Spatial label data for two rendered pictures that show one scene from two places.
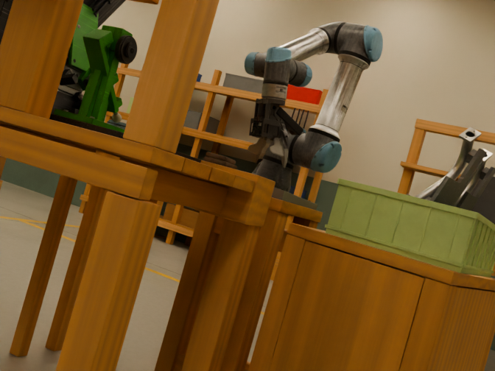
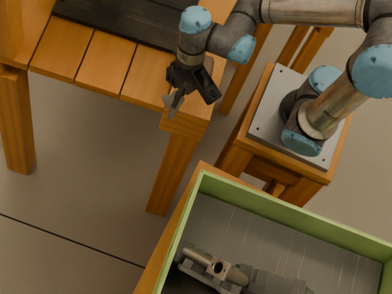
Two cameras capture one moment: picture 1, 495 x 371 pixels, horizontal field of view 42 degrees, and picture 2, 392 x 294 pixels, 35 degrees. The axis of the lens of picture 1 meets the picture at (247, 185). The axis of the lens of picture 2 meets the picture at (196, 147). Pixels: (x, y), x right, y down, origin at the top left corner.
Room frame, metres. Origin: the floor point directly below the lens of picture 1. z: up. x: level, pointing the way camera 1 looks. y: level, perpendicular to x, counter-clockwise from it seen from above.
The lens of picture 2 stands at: (1.49, -0.87, 2.48)
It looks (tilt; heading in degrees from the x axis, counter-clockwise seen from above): 62 degrees down; 58
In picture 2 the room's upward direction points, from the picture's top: 24 degrees clockwise
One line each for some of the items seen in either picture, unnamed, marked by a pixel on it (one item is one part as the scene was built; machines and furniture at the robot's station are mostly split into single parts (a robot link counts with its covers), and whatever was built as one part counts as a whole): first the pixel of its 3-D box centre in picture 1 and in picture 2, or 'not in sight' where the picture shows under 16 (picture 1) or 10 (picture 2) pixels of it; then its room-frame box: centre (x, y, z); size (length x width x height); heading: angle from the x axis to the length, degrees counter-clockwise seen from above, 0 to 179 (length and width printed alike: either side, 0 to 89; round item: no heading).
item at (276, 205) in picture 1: (264, 201); (296, 121); (2.30, -0.08, 0.83); 0.32 x 0.32 x 0.04; 58
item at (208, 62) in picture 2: (221, 160); (196, 66); (1.98, 0.10, 0.91); 0.10 x 0.08 x 0.03; 159
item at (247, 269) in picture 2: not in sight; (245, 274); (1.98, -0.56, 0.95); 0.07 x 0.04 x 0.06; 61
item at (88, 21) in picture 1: (76, 36); not in sight; (2.02, 0.65, 1.17); 0.13 x 0.12 x 0.20; 65
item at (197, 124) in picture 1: (202, 160); not in sight; (7.95, 0.63, 1.10); 3.01 x 0.55 x 2.20; 62
